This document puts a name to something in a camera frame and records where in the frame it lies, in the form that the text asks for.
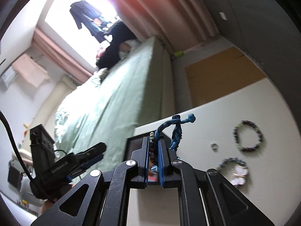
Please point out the dark grey wardrobe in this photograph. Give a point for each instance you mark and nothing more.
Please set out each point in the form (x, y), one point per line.
(270, 28)

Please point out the wide pink curtain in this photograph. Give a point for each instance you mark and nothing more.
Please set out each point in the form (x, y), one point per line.
(164, 9)

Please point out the bed with green sheet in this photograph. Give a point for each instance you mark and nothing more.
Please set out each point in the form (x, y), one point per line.
(122, 94)

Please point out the small green object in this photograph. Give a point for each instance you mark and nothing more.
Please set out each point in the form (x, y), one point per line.
(178, 54)

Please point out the green patterned quilt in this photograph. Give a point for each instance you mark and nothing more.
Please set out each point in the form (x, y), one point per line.
(75, 103)

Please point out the black clothes pile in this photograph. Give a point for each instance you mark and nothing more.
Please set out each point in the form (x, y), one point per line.
(115, 42)

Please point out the black jewelry box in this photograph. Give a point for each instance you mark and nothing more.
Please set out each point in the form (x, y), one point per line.
(134, 146)

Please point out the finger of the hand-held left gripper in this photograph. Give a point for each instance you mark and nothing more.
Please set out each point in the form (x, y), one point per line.
(87, 166)
(91, 150)

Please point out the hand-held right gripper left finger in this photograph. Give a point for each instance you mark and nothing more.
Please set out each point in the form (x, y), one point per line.
(147, 169)

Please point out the hanging dark clothes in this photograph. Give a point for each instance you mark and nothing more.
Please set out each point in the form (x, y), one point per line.
(87, 11)

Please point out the person's left hand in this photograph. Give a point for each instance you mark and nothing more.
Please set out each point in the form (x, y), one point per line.
(48, 206)

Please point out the white cloth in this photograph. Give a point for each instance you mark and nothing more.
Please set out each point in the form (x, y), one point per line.
(128, 49)

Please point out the hanging pink towel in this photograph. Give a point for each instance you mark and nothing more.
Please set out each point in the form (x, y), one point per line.
(30, 70)

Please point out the pink cloth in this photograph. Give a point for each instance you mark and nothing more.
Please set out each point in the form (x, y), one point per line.
(101, 53)

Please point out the white wall socket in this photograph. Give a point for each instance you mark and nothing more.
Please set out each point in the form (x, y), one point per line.
(223, 16)

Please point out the narrow pink curtain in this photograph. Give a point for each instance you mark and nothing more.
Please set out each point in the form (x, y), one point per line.
(61, 54)

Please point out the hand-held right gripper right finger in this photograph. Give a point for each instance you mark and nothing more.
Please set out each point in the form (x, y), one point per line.
(161, 164)

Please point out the cardboard sheet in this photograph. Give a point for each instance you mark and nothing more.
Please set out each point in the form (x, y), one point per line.
(223, 77)

